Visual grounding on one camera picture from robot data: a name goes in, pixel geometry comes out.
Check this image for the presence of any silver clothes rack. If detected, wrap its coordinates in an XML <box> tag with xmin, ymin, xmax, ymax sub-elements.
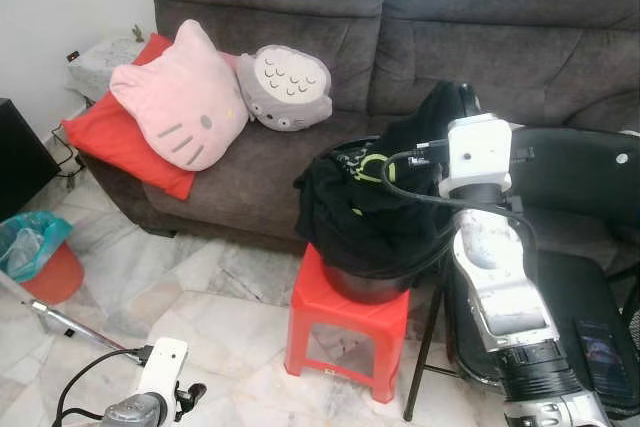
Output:
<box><xmin>0</xmin><ymin>272</ymin><xmax>136</xmax><ymax>353</ymax></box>

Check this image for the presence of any black folding chair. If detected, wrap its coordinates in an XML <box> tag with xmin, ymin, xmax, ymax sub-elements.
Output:
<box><xmin>402</xmin><ymin>125</ymin><xmax>640</xmax><ymax>423</ymax></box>

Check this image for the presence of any red plastic stool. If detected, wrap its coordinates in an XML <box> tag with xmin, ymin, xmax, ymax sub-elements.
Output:
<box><xmin>284</xmin><ymin>242</ymin><xmax>413</xmax><ymax>405</ymax></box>

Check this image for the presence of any grey round creature cushion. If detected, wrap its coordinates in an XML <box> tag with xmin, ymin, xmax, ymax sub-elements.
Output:
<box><xmin>236</xmin><ymin>44</ymin><xmax>334</xmax><ymax>133</ymax></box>

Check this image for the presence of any black smartphone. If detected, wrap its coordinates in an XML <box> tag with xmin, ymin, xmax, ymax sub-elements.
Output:
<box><xmin>573</xmin><ymin>319</ymin><xmax>633</xmax><ymax>398</ymax></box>

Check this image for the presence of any dark brown sofa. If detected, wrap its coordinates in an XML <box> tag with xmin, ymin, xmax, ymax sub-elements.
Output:
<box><xmin>85</xmin><ymin>0</ymin><xmax>640</xmax><ymax>258</ymax></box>

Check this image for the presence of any red bin teal liner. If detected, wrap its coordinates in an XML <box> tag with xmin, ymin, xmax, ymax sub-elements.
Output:
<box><xmin>0</xmin><ymin>212</ymin><xmax>86</xmax><ymax>306</ymax></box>

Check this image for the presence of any black bucket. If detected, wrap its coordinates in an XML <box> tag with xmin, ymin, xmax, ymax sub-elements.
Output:
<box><xmin>318</xmin><ymin>247</ymin><xmax>426</xmax><ymax>306</ymax></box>

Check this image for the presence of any red cushion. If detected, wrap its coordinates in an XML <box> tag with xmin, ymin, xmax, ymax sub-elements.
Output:
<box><xmin>62</xmin><ymin>32</ymin><xmax>201</xmax><ymax>201</ymax></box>

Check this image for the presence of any pink cat face cushion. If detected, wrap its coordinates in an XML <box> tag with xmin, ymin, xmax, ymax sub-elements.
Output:
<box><xmin>110</xmin><ymin>19</ymin><xmax>249</xmax><ymax>172</ymax></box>

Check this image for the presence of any white speckled side table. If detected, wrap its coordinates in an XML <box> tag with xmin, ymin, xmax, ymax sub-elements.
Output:
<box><xmin>68</xmin><ymin>29</ymin><xmax>151</xmax><ymax>103</ymax></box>

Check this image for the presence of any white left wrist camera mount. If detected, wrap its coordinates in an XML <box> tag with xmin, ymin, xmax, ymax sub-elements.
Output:
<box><xmin>135</xmin><ymin>337</ymin><xmax>189</xmax><ymax>408</ymax></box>

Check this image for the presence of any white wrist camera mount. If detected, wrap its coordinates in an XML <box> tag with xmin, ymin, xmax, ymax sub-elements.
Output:
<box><xmin>438</xmin><ymin>115</ymin><xmax>513</xmax><ymax>198</ymax></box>
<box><xmin>135</xmin><ymin>337</ymin><xmax>189</xmax><ymax>408</ymax></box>

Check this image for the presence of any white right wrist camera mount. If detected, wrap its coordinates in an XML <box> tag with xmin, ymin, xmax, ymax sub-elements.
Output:
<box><xmin>438</xmin><ymin>115</ymin><xmax>513</xmax><ymax>198</ymax></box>

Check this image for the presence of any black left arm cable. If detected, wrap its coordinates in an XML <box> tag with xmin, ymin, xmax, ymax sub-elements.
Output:
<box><xmin>52</xmin><ymin>345</ymin><xmax>153</xmax><ymax>427</ymax></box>

